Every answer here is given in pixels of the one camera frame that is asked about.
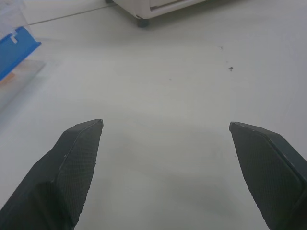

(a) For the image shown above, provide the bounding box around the clear plastic box blue lid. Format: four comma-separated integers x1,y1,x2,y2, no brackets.
0,0,60,110

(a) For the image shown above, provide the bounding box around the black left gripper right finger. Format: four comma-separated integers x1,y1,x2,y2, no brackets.
228,121,307,230

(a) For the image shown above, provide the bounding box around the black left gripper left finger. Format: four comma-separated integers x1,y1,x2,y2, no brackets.
0,118,104,230

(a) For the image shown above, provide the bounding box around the white appliance with foot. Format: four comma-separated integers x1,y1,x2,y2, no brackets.
105,0,207,28

